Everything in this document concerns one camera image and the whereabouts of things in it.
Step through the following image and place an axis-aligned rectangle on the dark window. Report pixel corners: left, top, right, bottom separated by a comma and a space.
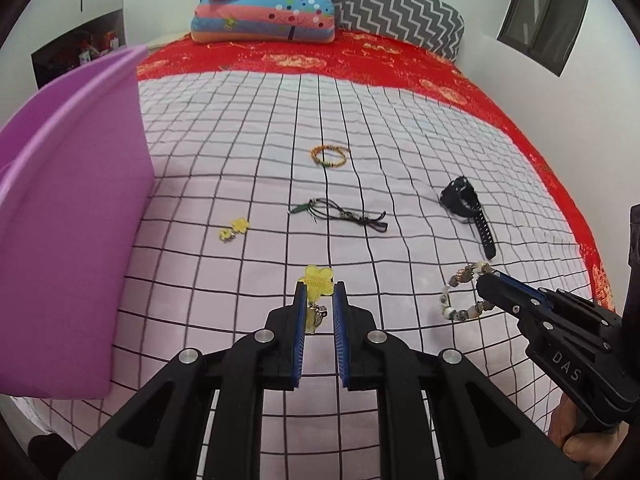
496, 0, 592, 77

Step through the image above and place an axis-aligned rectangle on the white wardrobe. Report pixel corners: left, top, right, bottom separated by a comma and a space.
0, 0, 126, 93

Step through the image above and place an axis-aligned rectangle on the red patterned bedsheet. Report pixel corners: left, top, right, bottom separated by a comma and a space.
136, 27, 623, 321

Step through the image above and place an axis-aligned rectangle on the grey beaded bracelet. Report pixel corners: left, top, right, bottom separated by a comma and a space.
440, 260, 496, 322

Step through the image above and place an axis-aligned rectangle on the yellow green braided bracelet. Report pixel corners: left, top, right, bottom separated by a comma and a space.
308, 144, 351, 168

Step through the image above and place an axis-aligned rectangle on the grey white chevron pillow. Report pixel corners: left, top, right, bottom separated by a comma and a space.
325, 0, 466, 61

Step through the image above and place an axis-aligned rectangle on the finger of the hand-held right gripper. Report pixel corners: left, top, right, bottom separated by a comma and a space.
492, 269, 557, 305
475, 273, 552, 332

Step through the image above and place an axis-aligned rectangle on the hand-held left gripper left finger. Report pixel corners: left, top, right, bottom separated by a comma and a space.
57, 280, 308, 480

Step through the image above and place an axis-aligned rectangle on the cluttered wardrobe shelf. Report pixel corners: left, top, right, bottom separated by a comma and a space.
31, 8, 125, 92

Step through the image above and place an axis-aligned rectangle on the purple plastic bin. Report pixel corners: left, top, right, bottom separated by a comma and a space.
0, 44, 156, 401

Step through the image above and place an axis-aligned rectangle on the black cord necklace green pendant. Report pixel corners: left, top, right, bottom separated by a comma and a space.
288, 197, 390, 233

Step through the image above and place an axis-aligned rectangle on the black wristwatch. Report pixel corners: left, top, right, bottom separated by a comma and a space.
439, 176, 497, 261

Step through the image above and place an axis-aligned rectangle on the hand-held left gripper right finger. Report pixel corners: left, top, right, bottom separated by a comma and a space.
331, 280, 583, 480

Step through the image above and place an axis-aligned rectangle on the colourful striped pillow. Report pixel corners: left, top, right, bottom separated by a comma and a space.
190, 0, 337, 43

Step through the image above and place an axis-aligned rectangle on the person's right hand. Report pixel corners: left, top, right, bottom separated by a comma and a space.
549, 390, 636, 480

